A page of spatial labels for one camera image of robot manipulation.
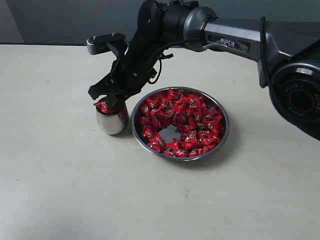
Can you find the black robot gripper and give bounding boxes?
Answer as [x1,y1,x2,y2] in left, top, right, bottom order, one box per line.
[88,0,191,108]

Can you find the round steel bowl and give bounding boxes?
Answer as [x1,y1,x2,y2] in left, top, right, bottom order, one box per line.
[130,86,230,162]

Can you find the small stainless steel cup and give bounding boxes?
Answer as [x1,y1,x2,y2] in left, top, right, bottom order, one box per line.
[96,103,129,135]

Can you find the red candies inside cup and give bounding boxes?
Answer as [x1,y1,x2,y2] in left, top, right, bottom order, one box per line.
[93,97,125,116]

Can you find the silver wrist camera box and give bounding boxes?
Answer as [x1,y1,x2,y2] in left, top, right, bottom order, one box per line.
[86,33,128,56]

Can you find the pile of red wrapped candies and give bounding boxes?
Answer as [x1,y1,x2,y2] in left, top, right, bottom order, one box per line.
[138,88,225,158]

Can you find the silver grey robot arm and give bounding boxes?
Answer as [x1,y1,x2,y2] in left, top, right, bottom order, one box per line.
[86,0,320,139]

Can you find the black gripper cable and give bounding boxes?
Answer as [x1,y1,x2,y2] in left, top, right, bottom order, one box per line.
[147,38,203,85]

